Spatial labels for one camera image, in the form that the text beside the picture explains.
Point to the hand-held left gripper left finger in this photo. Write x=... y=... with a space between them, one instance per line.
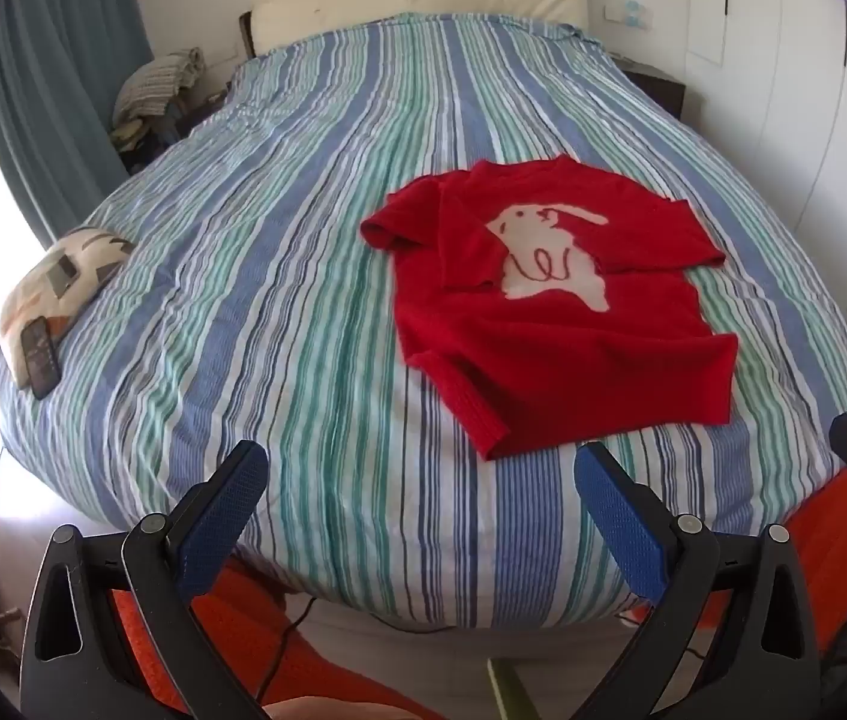
x=219 y=521

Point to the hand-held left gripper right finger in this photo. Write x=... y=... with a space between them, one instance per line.
x=620 y=521

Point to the red sweater with white dog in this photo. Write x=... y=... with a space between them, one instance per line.
x=543 y=360

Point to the orange rug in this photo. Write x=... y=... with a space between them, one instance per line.
x=836 y=547

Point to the striped bedspread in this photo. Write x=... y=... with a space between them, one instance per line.
x=243 y=277

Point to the patterned pillow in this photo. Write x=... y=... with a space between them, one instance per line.
x=33 y=292

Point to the dark nightstand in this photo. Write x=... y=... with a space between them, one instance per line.
x=656 y=86

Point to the teal curtain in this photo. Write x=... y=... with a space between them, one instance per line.
x=56 y=75

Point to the white wall socket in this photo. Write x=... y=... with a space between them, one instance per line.
x=627 y=16

